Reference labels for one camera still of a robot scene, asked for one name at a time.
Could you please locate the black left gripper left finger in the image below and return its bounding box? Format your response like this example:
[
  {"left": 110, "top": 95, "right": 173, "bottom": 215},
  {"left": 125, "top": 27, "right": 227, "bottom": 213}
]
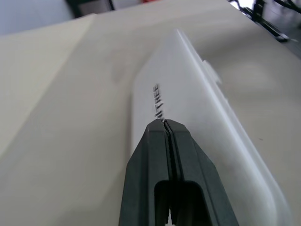
[{"left": 119, "top": 120, "right": 176, "bottom": 226}]

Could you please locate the white pen case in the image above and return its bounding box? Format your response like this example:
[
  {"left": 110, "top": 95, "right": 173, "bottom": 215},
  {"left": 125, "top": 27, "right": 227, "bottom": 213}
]
[{"left": 130, "top": 28, "right": 289, "bottom": 226}]

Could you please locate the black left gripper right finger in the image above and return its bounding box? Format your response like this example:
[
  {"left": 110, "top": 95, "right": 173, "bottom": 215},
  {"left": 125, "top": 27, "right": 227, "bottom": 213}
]
[{"left": 166, "top": 119, "right": 239, "bottom": 226}]

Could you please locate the black metal frame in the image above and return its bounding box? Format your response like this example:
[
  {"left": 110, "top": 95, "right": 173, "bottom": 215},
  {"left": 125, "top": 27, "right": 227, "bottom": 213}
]
[{"left": 231, "top": 0, "right": 291, "bottom": 43}]

